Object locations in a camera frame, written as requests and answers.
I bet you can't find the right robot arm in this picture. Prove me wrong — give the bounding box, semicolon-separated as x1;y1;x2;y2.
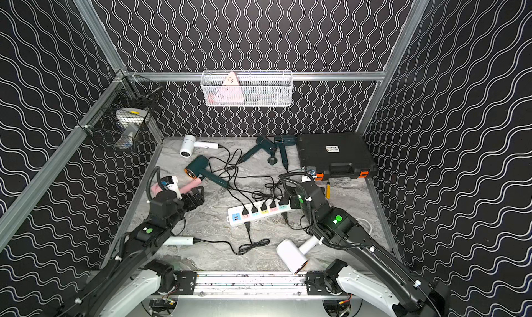
285;179;450;316

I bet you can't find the black cable large green dryer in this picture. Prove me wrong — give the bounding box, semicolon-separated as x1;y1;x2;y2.
207;144;283;214

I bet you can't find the white multicolour power strip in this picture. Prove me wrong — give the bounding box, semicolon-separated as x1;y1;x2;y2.
227;199;293;227

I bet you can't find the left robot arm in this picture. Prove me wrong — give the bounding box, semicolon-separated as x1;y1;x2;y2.
41;186;204;316

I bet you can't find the white hair dryer front left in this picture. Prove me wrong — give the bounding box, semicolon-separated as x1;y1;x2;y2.
163;236;197;246

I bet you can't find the small white hair dryer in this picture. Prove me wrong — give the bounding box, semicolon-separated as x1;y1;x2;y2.
180;135;220;158

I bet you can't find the pink hair dryer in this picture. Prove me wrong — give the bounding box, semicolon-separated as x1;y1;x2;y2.
150;178;202;195

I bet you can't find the yellow handle screwdriver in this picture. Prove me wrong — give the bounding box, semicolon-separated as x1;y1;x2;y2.
325;182;331;199

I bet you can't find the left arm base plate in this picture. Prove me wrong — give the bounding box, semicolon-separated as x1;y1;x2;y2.
167;271;198;296

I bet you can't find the pink triangle card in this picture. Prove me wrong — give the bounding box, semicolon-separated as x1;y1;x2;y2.
214;71;245;105

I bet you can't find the white hair dryer front right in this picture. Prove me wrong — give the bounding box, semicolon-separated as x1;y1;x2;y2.
276;236;319;274

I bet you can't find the black plastic tool case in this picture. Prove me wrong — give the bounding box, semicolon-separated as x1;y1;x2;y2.
296;132;378;181

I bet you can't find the large green orange hair dryer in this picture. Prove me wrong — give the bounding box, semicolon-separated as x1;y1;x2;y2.
184;156;229;189

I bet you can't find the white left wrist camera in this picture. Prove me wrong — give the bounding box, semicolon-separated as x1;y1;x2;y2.
160;176;182;199

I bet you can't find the white power strip cable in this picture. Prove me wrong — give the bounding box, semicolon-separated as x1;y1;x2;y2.
355;216;375;235

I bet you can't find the clear wall basket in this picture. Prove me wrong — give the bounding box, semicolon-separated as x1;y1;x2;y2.
200;70;294;108

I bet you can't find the white bottle in mesh basket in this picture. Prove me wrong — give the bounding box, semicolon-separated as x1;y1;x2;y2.
114;122;139;150

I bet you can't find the black cable of pink dryer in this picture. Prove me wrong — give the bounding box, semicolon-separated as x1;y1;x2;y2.
203;179;260;216

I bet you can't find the dark green hair dryer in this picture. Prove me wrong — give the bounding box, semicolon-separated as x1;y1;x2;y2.
274;135;296;171
237;136;277;165

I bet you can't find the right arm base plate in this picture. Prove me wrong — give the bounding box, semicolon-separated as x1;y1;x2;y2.
304;271;364;296

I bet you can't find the black wire mesh basket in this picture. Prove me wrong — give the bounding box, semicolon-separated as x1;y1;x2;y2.
80;75;163;151

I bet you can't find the black cable of green dryer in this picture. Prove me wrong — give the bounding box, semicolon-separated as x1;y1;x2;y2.
215;146;292;206

